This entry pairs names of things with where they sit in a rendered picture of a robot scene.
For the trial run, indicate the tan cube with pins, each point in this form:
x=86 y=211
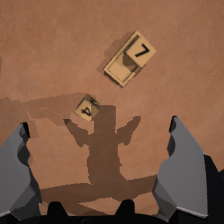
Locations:
x=88 y=108
x=139 y=51

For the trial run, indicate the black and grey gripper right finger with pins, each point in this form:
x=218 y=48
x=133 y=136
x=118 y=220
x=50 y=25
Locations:
x=188 y=188

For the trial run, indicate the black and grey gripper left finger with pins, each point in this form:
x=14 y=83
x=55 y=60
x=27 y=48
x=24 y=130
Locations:
x=19 y=190

